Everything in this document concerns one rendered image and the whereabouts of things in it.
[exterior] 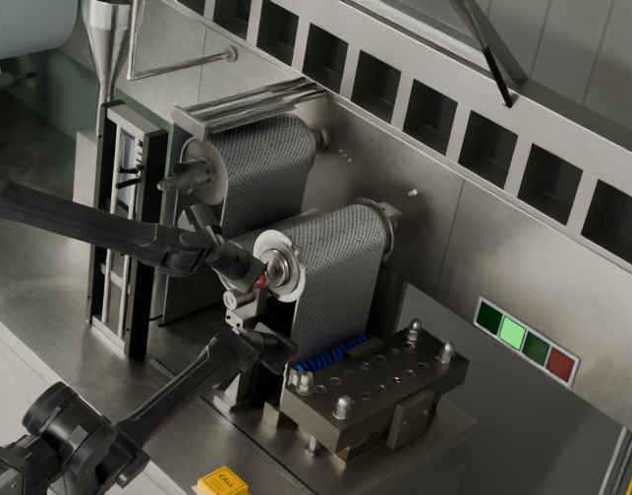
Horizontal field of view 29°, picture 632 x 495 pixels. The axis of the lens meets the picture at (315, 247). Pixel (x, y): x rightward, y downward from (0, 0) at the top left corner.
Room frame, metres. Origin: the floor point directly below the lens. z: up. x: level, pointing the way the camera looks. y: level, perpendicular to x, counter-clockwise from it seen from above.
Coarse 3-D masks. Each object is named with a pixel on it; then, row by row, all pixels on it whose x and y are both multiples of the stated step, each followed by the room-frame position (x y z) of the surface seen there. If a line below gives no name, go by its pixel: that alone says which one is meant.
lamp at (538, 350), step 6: (528, 336) 2.02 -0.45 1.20; (534, 336) 2.01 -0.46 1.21; (528, 342) 2.02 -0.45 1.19; (534, 342) 2.01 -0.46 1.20; (540, 342) 2.00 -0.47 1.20; (528, 348) 2.02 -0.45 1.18; (534, 348) 2.01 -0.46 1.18; (540, 348) 2.00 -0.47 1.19; (546, 348) 1.99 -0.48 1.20; (528, 354) 2.01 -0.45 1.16; (534, 354) 2.01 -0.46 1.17; (540, 354) 2.00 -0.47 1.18; (540, 360) 2.00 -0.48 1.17
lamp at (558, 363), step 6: (552, 354) 1.98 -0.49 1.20; (558, 354) 1.97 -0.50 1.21; (552, 360) 1.98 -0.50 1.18; (558, 360) 1.97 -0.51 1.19; (564, 360) 1.96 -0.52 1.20; (570, 360) 1.96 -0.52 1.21; (546, 366) 1.98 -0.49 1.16; (552, 366) 1.98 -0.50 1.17; (558, 366) 1.97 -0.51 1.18; (564, 366) 1.96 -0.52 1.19; (570, 366) 1.95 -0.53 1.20; (558, 372) 1.97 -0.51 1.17; (564, 372) 1.96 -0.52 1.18; (564, 378) 1.96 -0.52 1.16
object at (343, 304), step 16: (336, 288) 2.08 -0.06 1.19; (352, 288) 2.12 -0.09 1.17; (368, 288) 2.16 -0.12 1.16; (304, 304) 2.01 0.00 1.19; (320, 304) 2.05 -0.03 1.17; (336, 304) 2.09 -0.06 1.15; (352, 304) 2.13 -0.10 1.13; (368, 304) 2.17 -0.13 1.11; (304, 320) 2.02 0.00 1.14; (320, 320) 2.06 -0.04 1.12; (336, 320) 2.09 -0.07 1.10; (352, 320) 2.13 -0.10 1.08; (304, 336) 2.02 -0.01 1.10; (320, 336) 2.06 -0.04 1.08; (336, 336) 2.10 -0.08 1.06; (352, 336) 2.14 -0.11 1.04; (304, 352) 2.03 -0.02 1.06; (320, 352) 2.07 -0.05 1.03; (288, 368) 2.00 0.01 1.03
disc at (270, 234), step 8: (264, 232) 2.06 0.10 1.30; (272, 232) 2.05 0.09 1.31; (280, 232) 2.04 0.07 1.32; (264, 240) 2.06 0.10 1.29; (280, 240) 2.03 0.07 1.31; (288, 240) 2.02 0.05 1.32; (256, 248) 2.07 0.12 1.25; (296, 248) 2.01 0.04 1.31; (256, 256) 2.07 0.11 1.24; (296, 256) 2.00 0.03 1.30; (304, 264) 1.99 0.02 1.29; (304, 272) 1.99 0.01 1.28; (304, 280) 1.98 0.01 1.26; (296, 288) 2.00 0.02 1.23; (304, 288) 1.99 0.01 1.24; (272, 296) 2.03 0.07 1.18; (280, 296) 2.02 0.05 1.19; (288, 296) 2.01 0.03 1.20; (296, 296) 1.99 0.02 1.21
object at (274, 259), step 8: (272, 248) 2.04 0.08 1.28; (264, 256) 2.03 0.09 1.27; (272, 256) 2.02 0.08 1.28; (280, 256) 2.01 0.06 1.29; (272, 264) 2.02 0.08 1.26; (280, 264) 2.00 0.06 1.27; (288, 264) 2.01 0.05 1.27; (272, 272) 2.01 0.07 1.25; (280, 272) 2.00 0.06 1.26; (288, 272) 2.00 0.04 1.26; (272, 280) 2.01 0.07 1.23; (280, 280) 2.00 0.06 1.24; (288, 280) 2.00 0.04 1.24
